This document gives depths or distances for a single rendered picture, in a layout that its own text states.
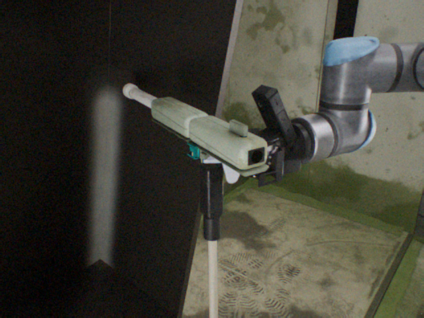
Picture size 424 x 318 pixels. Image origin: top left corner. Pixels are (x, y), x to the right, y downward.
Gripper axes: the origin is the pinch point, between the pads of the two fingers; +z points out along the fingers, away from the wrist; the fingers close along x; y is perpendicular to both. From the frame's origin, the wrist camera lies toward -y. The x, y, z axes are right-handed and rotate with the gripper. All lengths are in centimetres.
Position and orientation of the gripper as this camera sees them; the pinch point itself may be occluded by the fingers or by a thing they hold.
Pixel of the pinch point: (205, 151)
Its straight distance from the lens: 62.9
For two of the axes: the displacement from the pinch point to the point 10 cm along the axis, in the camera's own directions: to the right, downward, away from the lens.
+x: -5.3, -3.1, 7.9
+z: -8.5, 1.9, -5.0
